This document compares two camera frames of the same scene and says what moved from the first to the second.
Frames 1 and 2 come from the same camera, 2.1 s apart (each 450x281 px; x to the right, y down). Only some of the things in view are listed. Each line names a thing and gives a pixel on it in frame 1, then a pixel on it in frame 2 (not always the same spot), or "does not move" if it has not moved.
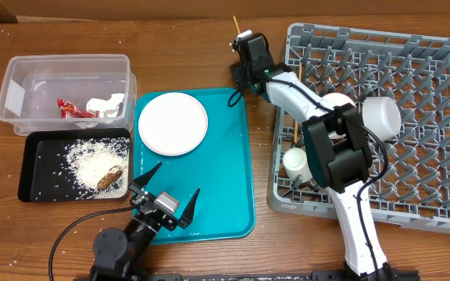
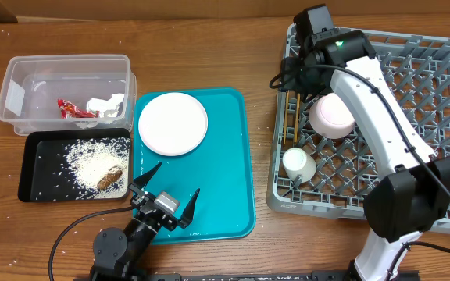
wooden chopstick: [237, 25] -> [286, 115]
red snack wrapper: [70, 111] does not move
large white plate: [173, 124] does not move
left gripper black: [140, 181] does not move
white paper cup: [295, 163] does not move
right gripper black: [240, 78] -> [288, 81]
